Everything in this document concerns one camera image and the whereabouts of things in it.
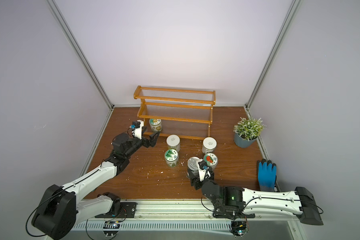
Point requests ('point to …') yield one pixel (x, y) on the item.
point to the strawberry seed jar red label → (211, 159)
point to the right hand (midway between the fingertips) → (194, 167)
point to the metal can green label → (193, 167)
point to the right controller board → (238, 228)
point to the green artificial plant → (249, 128)
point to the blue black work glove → (267, 175)
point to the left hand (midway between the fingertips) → (154, 129)
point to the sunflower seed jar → (155, 124)
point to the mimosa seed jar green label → (171, 157)
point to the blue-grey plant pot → (242, 143)
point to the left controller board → (111, 228)
